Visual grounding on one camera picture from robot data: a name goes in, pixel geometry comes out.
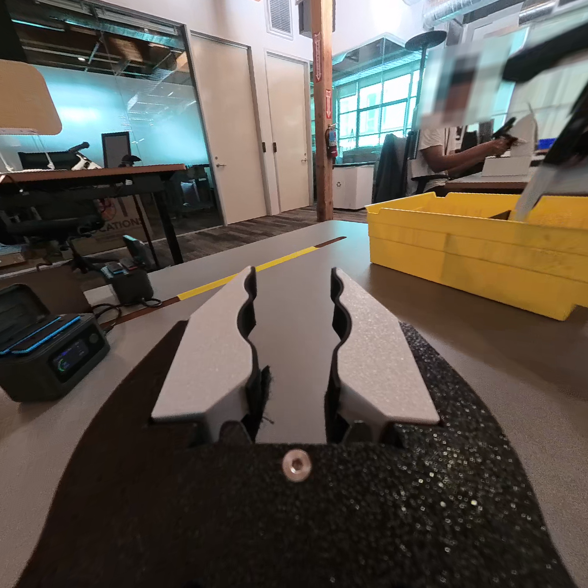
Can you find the wide white door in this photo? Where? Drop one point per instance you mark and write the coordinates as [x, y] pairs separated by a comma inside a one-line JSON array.
[[229, 138]]

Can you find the white wall vent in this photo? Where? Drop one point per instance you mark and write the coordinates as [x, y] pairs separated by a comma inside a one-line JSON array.
[[279, 18]]

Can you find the white box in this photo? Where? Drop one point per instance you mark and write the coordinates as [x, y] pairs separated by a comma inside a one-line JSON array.
[[505, 167]]

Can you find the black battery charger case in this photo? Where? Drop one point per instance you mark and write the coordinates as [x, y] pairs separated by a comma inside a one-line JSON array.
[[41, 367]]

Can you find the brown wooden desk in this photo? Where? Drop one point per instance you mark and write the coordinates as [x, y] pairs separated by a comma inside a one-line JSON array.
[[92, 173]]

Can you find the yellow plastic bin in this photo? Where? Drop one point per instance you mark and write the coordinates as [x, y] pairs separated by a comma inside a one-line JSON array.
[[459, 257]]

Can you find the red fire extinguisher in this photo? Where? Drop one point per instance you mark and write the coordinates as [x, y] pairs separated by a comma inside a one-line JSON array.
[[331, 140]]

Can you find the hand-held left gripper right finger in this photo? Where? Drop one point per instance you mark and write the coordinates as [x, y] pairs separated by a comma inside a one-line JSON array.
[[381, 367]]

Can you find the narrow white door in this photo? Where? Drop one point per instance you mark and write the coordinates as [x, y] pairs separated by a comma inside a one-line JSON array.
[[289, 138]]

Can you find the framed white board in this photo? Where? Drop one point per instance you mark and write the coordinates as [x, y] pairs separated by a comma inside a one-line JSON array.
[[115, 149]]

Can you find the yellow tape strip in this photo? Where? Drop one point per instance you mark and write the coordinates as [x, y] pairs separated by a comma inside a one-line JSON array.
[[285, 259]]

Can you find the glass office wall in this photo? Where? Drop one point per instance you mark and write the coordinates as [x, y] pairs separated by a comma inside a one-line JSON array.
[[151, 115]]

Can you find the black office chair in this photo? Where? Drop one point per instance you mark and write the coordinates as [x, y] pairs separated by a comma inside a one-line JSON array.
[[41, 227]]

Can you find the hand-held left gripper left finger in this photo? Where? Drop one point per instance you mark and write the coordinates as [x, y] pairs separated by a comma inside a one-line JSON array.
[[206, 363]]

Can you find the cardboard box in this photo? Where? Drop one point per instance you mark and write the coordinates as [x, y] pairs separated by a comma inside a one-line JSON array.
[[128, 225]]

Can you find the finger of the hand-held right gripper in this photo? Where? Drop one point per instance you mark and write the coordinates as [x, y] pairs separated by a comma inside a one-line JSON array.
[[533, 197]]

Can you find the white cabinet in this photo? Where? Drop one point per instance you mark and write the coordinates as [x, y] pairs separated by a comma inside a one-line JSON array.
[[353, 188]]

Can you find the silver ventilation duct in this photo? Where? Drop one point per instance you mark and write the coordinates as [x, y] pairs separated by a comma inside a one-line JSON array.
[[459, 11]]

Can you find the chair with dark jacket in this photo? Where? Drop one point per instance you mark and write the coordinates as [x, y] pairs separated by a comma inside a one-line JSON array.
[[393, 170]]

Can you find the small black charging dock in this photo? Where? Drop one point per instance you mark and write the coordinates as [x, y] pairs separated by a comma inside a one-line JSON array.
[[131, 287]]

